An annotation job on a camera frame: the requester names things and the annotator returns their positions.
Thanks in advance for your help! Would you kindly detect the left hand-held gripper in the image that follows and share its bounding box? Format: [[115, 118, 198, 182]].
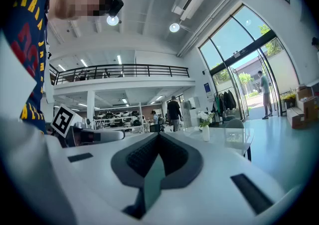
[[51, 104, 126, 148]]

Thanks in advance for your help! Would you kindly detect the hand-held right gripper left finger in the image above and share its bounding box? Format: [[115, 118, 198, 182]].
[[47, 132, 160, 225]]

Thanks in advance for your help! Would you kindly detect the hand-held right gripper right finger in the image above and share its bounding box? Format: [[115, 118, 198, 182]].
[[149, 132, 295, 225]]

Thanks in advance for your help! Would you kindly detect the white vase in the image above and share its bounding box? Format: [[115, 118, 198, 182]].
[[202, 124, 210, 142]]

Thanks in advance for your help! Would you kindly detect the white flowers bouquet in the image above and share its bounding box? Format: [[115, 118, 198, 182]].
[[196, 111, 215, 128]]

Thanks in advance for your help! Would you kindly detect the white shelf unit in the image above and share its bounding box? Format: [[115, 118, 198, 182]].
[[92, 103, 147, 134]]

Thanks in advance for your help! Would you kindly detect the grey marble table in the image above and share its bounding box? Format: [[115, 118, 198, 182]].
[[171, 126, 255, 162]]

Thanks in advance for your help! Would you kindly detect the dark grey chair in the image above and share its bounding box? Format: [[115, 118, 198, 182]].
[[225, 118, 245, 129]]

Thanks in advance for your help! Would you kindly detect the black balcony railing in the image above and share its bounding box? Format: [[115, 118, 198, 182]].
[[49, 63, 190, 86]]

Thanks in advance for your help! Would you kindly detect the white cabinet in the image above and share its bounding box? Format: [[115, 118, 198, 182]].
[[179, 96, 201, 128]]

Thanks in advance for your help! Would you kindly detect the black coat rack with clothes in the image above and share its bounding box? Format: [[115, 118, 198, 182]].
[[213, 89, 237, 123]]

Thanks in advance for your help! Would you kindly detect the cardboard box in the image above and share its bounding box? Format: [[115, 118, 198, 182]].
[[298, 96, 319, 120], [286, 106, 307, 129]]

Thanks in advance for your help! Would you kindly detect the person's navy jersey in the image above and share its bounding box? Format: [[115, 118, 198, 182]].
[[1, 0, 52, 135]]

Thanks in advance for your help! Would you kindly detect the glass entrance door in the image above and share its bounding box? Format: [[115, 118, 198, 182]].
[[198, 4, 300, 120]]

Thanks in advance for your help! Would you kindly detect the white ceiling air conditioner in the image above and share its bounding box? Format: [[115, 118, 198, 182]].
[[171, 0, 205, 21]]

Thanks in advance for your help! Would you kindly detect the blue wall poster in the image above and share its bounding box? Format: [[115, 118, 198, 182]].
[[203, 82, 212, 99]]

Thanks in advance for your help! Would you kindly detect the black head camera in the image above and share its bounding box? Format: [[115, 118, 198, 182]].
[[107, 0, 125, 17]]

